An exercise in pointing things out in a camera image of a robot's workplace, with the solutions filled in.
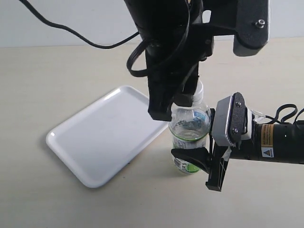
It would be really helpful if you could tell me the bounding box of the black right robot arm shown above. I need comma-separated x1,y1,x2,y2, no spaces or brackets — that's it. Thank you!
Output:
171,108,304,191

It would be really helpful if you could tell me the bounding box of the clear plastic drink bottle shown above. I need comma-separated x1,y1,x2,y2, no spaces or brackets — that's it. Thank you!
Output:
167,95,212,176

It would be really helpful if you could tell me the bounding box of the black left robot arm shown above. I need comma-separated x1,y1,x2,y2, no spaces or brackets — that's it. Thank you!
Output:
126,0,238,122

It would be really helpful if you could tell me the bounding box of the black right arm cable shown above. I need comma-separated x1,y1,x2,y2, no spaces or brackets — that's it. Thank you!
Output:
263,104,299,124

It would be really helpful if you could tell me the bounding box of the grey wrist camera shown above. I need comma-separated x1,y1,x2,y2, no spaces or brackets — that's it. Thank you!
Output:
211,92,253,147
233,0,270,57

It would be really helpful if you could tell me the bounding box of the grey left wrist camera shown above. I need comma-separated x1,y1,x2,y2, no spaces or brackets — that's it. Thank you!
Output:
233,0,270,57

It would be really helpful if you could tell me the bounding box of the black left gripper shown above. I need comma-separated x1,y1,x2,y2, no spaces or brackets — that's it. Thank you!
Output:
139,0,238,121

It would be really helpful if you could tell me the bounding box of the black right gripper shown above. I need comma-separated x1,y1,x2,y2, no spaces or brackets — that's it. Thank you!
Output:
171,108,230,192

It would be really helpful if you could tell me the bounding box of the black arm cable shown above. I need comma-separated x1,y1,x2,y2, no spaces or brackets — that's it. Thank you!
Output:
19,0,190,78
263,104,299,124

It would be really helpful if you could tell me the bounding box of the white rectangular plastic tray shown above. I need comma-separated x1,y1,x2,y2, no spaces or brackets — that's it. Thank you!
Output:
46,85,167,188

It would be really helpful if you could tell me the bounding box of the white bottle cap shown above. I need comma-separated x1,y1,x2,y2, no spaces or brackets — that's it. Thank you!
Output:
193,80,204,103

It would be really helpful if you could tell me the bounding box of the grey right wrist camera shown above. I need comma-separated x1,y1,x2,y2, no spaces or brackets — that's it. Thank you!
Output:
211,92,253,147

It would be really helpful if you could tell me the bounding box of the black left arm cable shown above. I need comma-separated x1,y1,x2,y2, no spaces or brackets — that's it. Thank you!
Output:
19,0,190,78

